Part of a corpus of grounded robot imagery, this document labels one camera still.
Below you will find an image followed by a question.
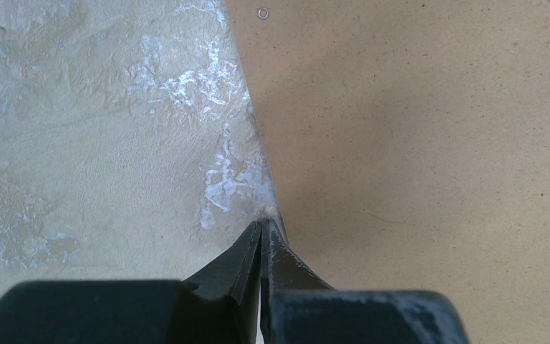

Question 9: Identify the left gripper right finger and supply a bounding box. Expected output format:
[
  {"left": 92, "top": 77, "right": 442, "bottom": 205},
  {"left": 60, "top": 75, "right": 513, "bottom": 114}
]
[{"left": 259, "top": 219, "right": 469, "bottom": 343}]

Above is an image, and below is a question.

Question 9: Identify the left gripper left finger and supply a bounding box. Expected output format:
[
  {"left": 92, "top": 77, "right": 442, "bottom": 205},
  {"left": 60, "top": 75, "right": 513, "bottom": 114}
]
[{"left": 0, "top": 223, "right": 261, "bottom": 343}]

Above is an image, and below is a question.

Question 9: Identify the brown backing board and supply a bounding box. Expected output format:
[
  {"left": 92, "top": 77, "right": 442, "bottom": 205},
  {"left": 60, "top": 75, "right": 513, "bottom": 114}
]
[{"left": 226, "top": 1, "right": 550, "bottom": 343}]

